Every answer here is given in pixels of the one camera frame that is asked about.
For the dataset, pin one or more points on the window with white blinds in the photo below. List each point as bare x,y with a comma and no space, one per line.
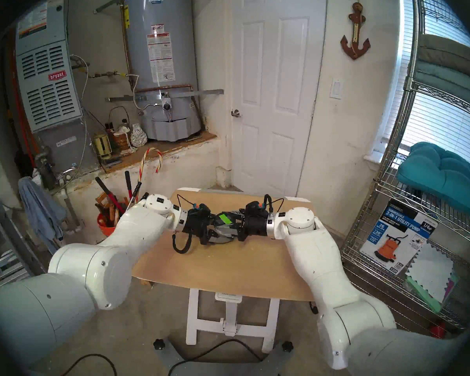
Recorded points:
438,124

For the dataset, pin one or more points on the white panel door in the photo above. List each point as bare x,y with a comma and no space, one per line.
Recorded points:
278,105

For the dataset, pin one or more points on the white wall light switch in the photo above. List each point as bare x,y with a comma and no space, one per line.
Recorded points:
336,88

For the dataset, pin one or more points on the black lid with green tape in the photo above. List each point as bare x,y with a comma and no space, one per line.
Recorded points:
224,219

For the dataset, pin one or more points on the pale yellow jug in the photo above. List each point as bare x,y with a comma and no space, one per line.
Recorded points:
102,146

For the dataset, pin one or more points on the gray water heater tank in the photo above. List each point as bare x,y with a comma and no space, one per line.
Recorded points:
184,46

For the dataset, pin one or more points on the gas pipe with yellow valve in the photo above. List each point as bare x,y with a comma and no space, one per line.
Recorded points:
109,73

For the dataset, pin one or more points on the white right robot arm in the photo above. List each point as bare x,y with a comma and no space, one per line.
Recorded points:
317,253

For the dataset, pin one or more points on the pale teal folded cushion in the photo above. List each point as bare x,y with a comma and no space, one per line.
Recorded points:
442,79

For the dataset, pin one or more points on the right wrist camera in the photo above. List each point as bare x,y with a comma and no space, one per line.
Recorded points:
255,208

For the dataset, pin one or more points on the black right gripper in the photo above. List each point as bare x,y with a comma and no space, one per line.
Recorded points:
254,227

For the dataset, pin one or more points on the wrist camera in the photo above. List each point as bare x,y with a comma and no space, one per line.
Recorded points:
255,208
199,210

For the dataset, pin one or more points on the blue hanging towel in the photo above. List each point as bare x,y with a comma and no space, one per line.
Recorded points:
39,210

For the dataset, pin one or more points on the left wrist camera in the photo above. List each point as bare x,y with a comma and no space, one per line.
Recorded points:
199,210

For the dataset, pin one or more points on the wooden anchor wall decoration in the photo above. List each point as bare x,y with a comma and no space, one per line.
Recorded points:
354,46

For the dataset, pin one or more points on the aluminium ladder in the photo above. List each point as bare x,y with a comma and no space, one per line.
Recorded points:
8,271

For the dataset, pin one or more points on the white folding table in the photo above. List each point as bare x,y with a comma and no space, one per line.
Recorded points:
192,316

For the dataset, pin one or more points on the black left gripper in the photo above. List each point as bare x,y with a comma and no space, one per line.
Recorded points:
199,226

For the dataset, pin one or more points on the crumpled aluminium foil bundle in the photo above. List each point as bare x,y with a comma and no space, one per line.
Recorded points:
138,136

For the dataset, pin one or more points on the gray Bryant furnace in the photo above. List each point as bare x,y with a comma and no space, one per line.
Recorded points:
51,93

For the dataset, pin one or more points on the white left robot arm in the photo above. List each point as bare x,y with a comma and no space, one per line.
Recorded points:
82,273

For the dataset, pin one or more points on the plywood platform board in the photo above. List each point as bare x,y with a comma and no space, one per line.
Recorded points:
172,146

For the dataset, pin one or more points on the black grip steel rod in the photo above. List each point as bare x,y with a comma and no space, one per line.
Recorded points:
137,188

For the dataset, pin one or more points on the striped candy cane decoration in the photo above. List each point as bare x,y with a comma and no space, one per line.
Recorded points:
160,159

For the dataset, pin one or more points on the black base knob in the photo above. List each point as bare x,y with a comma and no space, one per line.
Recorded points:
159,344
287,346

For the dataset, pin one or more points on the gray robot base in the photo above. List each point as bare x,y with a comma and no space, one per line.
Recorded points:
219,369

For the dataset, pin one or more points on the teal tufted cushion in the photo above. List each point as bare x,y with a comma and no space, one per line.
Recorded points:
442,171

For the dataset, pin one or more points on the olive gray folded cushion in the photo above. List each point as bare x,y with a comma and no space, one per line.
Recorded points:
446,52

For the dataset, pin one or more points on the white zigzag edged sheet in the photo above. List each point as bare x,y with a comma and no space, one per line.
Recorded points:
431,273

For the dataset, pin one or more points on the small red object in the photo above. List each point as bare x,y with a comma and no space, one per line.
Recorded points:
438,330

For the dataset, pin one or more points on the utility pump carton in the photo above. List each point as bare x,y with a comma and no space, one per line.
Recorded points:
399,230

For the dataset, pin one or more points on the orange plastic bucket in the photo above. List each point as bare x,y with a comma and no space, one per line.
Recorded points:
105,228

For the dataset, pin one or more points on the green foam sheet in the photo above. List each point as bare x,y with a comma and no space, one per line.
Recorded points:
419,291

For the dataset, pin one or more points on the white labelled paint jar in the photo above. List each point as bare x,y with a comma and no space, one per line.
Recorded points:
221,233

